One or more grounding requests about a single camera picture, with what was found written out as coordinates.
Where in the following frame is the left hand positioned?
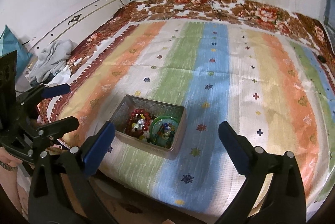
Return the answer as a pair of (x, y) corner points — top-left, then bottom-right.
(1, 147), (31, 220)

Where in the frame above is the dark multicolour bead bracelet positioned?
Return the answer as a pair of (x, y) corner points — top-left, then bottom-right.
(153, 123), (176, 149)

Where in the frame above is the green jade bangle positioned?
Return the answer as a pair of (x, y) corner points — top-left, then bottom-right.
(149, 116), (180, 149)

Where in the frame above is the grey crumpled cloth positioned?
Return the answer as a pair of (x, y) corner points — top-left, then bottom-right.
(28, 39), (74, 86)

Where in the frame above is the dark red bead bracelet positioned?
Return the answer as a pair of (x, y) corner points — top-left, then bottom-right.
(125, 108), (155, 137)

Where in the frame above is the teal pillow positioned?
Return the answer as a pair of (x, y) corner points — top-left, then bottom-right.
(0, 25), (32, 81)

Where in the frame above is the floral brown bed blanket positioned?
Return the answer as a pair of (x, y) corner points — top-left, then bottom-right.
(39, 0), (334, 131)

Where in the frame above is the white headboard panel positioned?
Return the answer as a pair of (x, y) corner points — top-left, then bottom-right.
(25, 0), (131, 69)

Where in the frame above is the grey jewelry basket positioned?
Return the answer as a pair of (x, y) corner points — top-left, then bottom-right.
(110, 95), (186, 159)

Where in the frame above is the striped woven bed mat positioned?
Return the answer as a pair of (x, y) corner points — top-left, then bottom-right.
(42, 19), (334, 221)

